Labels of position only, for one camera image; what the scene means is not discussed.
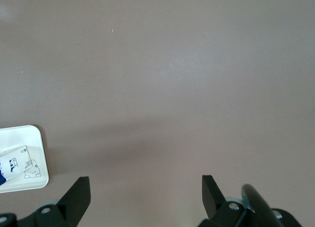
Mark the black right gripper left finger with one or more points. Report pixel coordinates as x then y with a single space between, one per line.
73 202

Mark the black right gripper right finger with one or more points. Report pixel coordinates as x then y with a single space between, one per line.
211 197

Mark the blue white milk carton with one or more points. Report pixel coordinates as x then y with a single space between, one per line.
14 160

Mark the white rectangular tray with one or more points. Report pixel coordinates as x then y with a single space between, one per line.
37 138

